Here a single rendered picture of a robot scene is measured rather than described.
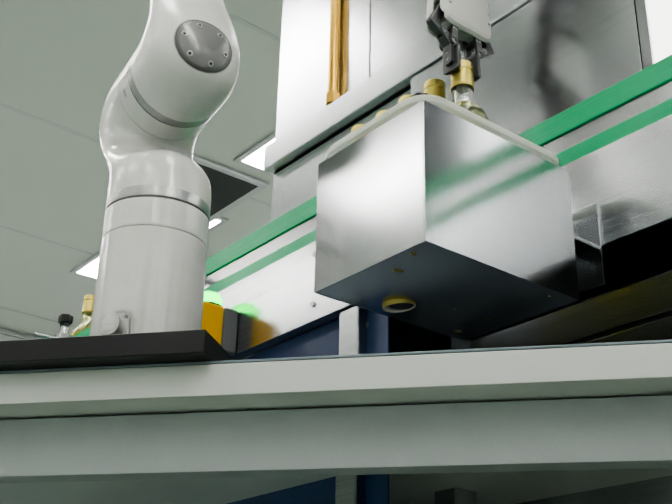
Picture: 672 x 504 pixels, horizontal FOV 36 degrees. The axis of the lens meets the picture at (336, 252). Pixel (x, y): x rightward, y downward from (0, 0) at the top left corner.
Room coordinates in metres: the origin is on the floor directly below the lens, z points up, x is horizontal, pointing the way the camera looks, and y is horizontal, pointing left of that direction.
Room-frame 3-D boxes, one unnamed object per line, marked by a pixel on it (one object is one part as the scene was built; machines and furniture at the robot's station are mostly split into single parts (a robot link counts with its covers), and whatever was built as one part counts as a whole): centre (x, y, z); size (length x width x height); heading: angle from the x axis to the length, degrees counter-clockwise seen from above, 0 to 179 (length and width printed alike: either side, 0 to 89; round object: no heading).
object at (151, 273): (1.06, 0.21, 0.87); 0.19 x 0.19 x 0.18
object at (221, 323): (1.44, 0.19, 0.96); 0.07 x 0.07 x 0.07; 38
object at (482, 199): (1.01, -0.14, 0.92); 0.27 x 0.17 x 0.15; 128
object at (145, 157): (1.09, 0.22, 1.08); 0.19 x 0.12 x 0.24; 29
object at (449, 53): (1.25, -0.16, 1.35); 0.03 x 0.03 x 0.07; 38
